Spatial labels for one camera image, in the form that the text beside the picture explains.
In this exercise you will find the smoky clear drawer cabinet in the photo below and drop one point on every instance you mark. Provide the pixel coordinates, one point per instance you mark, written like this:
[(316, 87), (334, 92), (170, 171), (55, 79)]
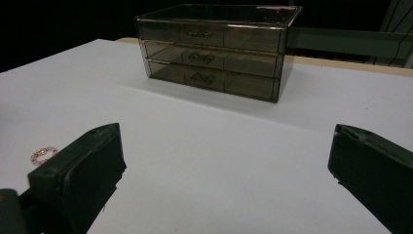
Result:
[(227, 14)]

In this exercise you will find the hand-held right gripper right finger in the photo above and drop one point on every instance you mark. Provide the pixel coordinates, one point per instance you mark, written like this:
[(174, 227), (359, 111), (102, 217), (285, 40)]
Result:
[(376, 175)]

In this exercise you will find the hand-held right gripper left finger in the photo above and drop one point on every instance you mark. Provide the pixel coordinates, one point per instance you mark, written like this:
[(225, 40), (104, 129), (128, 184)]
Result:
[(81, 172)]

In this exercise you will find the white table mat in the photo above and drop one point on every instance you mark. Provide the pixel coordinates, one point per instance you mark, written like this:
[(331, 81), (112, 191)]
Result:
[(211, 146)]

